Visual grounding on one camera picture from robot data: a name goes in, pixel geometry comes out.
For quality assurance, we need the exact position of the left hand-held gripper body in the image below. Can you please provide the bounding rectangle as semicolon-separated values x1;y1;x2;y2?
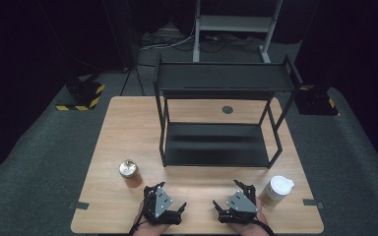
143;185;183;227

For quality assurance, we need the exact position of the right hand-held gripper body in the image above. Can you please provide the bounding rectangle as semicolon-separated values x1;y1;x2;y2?
219;186;260;224

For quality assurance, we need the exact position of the amber bottle with white lid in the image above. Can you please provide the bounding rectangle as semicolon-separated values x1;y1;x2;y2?
258;175;295;208

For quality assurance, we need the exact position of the black two-tier metal rack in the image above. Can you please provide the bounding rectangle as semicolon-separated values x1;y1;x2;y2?
153;53;304;170

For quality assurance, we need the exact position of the person's left hand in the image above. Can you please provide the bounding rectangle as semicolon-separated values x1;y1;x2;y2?
134;205;171;236

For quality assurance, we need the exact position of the grey tape strip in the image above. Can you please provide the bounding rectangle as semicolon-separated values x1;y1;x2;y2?
68;201;91;210
302;198;325;210

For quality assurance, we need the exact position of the black yellow striped stand base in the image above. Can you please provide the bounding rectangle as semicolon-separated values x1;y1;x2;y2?
55;80;106;112
294;86;340;116

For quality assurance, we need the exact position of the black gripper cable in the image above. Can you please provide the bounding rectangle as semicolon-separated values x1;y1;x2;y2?
128;212;146;236
252;220;276;236

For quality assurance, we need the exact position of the bundle of floor cables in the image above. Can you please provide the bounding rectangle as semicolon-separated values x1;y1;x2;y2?
139;30;264;53

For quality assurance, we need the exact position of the grey metal stand frame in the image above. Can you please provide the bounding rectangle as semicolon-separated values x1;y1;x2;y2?
192;0;284;64

